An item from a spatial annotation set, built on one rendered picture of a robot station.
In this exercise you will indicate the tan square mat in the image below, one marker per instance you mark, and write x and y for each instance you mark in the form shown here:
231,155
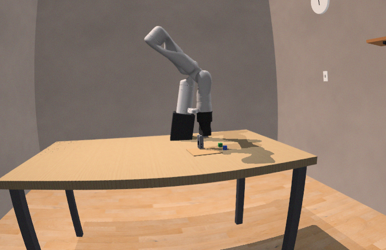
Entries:
204,151

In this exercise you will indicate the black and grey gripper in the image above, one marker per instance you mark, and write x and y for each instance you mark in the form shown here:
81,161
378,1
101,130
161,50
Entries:
204,117

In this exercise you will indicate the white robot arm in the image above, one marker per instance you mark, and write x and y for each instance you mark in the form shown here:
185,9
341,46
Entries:
186,66

